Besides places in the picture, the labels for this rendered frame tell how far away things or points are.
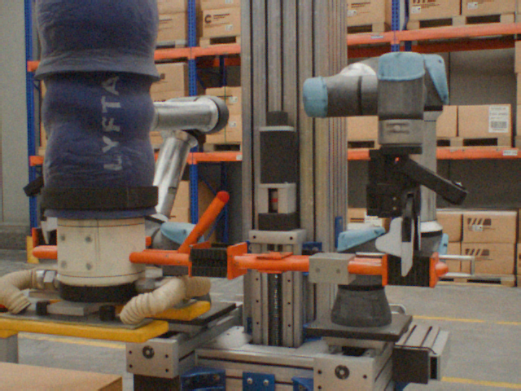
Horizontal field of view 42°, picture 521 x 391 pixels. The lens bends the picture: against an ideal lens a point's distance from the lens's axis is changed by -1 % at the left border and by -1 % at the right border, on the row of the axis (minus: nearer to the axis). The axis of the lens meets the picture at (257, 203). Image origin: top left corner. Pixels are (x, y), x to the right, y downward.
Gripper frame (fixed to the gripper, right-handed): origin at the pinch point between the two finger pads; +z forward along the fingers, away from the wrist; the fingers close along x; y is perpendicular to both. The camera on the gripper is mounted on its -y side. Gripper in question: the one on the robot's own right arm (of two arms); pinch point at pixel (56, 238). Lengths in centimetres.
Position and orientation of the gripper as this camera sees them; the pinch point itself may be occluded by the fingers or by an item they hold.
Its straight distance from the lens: 175.1
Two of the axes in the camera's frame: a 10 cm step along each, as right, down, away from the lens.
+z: 0.1, 10.0, 0.5
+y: 9.4, 0.1, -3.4
